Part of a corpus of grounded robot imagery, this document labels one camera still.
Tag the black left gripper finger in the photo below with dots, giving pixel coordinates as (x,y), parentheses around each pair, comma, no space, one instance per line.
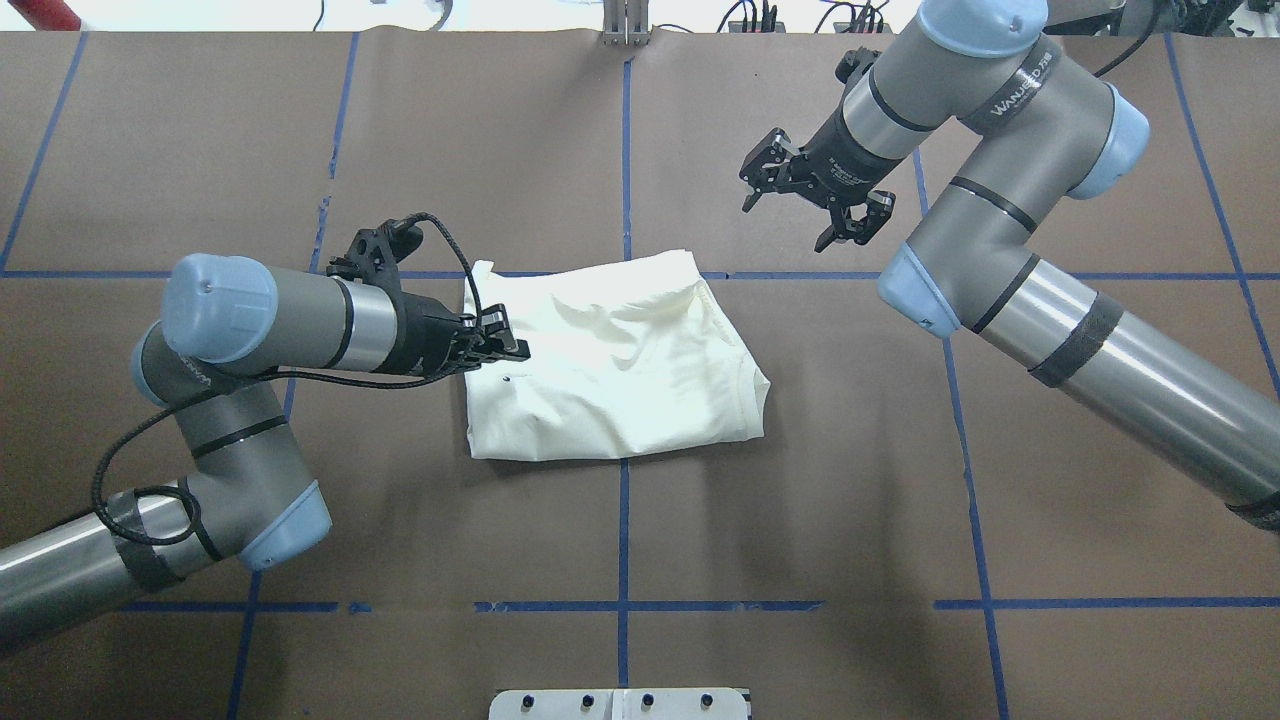
(498,338)
(472,361)

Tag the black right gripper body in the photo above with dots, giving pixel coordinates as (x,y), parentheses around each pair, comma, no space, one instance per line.
(838,157)

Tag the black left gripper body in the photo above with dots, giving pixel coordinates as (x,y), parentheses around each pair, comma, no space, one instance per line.
(418,338)

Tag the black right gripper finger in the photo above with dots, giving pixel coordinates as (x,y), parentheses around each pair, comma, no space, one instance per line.
(767,168)
(842,228)

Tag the cream long-sleeve shirt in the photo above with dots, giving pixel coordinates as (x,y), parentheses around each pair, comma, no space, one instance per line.
(626,359)

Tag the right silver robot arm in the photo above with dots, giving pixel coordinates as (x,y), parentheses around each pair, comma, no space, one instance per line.
(1048,131)

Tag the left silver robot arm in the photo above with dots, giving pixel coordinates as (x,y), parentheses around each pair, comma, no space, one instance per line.
(229,327)

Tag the small orange black adapter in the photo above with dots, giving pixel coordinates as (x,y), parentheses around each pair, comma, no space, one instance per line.
(751,18)

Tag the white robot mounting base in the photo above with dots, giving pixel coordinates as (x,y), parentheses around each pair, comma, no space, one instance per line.
(623,703)

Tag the red cylinder bottle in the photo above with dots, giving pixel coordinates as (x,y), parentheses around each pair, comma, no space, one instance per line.
(48,15)

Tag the aluminium frame post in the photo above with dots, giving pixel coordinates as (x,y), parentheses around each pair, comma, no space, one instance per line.
(626,23)

